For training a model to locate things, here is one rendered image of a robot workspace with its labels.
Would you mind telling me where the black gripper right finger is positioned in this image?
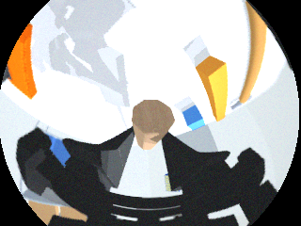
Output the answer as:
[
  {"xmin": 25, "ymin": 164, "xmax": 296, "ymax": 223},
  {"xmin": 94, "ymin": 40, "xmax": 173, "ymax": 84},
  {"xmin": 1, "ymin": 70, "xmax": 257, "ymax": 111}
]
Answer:
[{"xmin": 161, "ymin": 132, "xmax": 230, "ymax": 191}]

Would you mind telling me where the hammer with orange handle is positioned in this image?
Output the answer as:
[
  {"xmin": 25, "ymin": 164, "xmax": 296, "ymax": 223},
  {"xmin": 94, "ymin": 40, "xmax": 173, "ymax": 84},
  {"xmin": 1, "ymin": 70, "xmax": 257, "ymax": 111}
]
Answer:
[{"xmin": 230, "ymin": 1, "xmax": 267, "ymax": 109}]

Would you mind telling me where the small blue block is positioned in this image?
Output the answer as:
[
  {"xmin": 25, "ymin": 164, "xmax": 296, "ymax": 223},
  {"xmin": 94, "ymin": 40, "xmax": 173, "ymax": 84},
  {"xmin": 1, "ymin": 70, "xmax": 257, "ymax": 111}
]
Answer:
[{"xmin": 182, "ymin": 105, "xmax": 204, "ymax": 131}]

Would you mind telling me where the yellow flat bar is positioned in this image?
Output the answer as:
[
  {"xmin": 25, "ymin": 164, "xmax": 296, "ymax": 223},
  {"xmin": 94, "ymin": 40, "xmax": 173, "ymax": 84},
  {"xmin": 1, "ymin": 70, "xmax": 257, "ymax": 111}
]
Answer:
[{"xmin": 196, "ymin": 56, "xmax": 229, "ymax": 121}]

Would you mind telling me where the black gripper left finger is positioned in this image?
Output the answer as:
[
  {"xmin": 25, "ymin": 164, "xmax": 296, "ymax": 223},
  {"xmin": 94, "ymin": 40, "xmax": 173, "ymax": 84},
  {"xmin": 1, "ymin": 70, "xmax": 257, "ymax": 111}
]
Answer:
[{"xmin": 61, "ymin": 127, "xmax": 135, "ymax": 188}]

